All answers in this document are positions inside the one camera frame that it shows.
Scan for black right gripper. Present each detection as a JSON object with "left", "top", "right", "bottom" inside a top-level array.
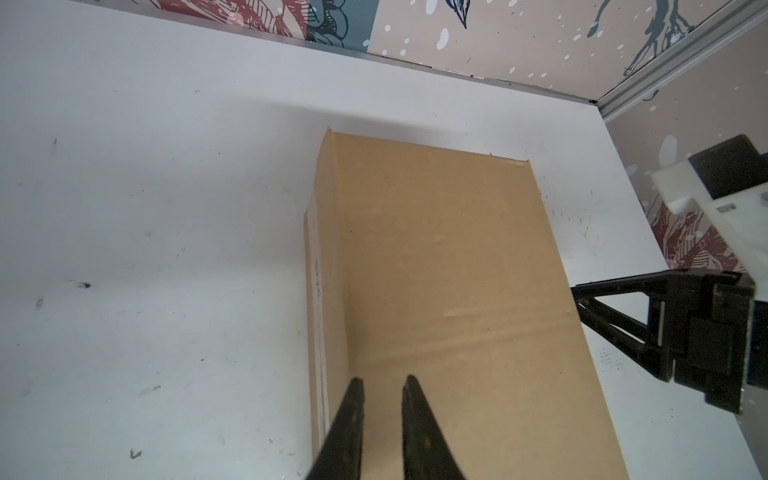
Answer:
[{"left": 571, "top": 270, "right": 757, "bottom": 415}]

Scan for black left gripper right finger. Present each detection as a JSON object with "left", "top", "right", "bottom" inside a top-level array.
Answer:
[{"left": 401, "top": 375, "right": 465, "bottom": 480}]

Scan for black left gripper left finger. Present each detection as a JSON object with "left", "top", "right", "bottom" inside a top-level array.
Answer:
[{"left": 305, "top": 377, "right": 365, "bottom": 480}]

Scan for brown cardboard express box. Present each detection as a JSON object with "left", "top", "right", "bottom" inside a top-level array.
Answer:
[{"left": 304, "top": 131, "right": 628, "bottom": 479}]

